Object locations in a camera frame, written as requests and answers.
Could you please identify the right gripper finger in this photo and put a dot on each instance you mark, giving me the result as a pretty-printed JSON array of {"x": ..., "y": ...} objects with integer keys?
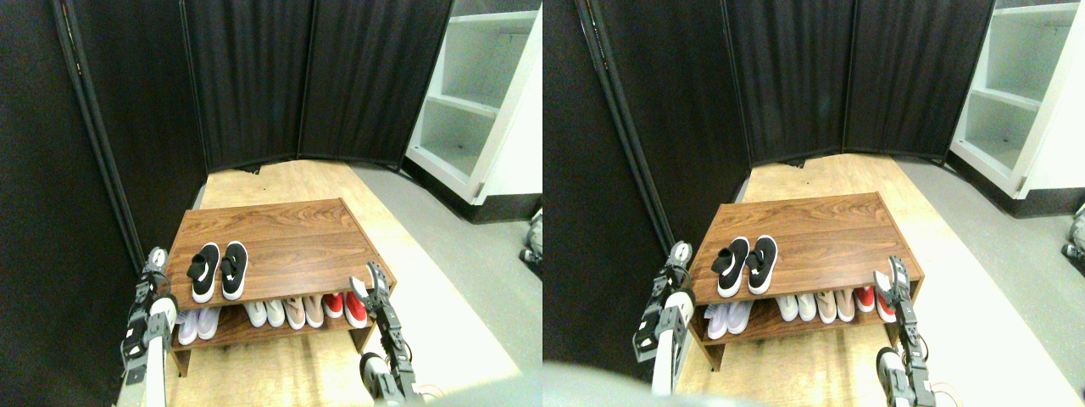
[
  {"x": 378, "y": 278},
  {"x": 360, "y": 291},
  {"x": 898, "y": 272},
  {"x": 882, "y": 284}
]

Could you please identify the black shoe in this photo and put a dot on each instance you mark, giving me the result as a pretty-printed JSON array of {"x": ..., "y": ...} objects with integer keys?
[
  {"x": 731, "y": 267},
  {"x": 204, "y": 273},
  {"x": 763, "y": 263},
  {"x": 234, "y": 270}
]

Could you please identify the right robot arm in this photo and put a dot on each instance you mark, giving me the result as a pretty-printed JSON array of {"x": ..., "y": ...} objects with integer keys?
[
  {"x": 915, "y": 356},
  {"x": 398, "y": 352}
]

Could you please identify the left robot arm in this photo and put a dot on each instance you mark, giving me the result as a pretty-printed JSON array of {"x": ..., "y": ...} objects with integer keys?
[
  {"x": 148, "y": 373},
  {"x": 665, "y": 365}
]

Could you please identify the beige shoe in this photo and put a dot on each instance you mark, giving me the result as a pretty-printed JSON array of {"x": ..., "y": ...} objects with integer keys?
[
  {"x": 826, "y": 308},
  {"x": 845, "y": 305},
  {"x": 314, "y": 312},
  {"x": 294, "y": 314}
]

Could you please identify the pale lilac shoe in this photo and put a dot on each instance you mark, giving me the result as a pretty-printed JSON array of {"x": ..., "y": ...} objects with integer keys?
[
  {"x": 740, "y": 316},
  {"x": 208, "y": 322},
  {"x": 718, "y": 322},
  {"x": 187, "y": 326}
]

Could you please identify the brown shoe rack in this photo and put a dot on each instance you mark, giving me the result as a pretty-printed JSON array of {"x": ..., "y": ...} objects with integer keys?
[
  {"x": 288, "y": 246},
  {"x": 822, "y": 237}
]

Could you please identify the white shoe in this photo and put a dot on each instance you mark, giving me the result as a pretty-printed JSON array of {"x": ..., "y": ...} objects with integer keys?
[
  {"x": 807, "y": 307},
  {"x": 788, "y": 309},
  {"x": 275, "y": 314},
  {"x": 256, "y": 315}
]

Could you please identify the grey and black object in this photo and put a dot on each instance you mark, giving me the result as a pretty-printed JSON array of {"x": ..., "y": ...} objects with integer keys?
[
  {"x": 1076, "y": 242},
  {"x": 534, "y": 242}
]

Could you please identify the black curtain stand pole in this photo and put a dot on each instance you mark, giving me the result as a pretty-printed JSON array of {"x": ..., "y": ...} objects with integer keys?
[
  {"x": 103, "y": 140},
  {"x": 631, "y": 140}
]

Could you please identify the white shelf unit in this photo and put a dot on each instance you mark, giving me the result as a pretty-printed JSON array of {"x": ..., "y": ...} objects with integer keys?
[
  {"x": 509, "y": 127},
  {"x": 1059, "y": 127}
]

